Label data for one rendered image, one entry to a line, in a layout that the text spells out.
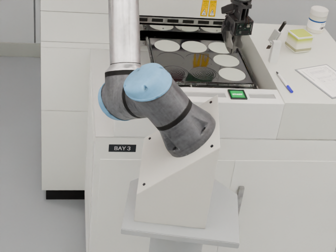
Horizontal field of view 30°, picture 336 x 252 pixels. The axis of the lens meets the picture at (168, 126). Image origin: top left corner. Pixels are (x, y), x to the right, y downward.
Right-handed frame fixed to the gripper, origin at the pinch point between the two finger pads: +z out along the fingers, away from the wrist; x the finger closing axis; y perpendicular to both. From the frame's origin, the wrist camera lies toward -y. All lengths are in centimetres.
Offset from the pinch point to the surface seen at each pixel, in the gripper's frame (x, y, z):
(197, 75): -10.2, -2.3, 11.2
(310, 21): 43.5, -21.2, 0.6
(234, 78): 2.7, 1.5, 11.3
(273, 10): 107, -167, 61
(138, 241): -35, 23, 65
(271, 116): 4.7, 29.4, 10.4
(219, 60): 2.1, -12.6, 11.2
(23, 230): -73, -28, 100
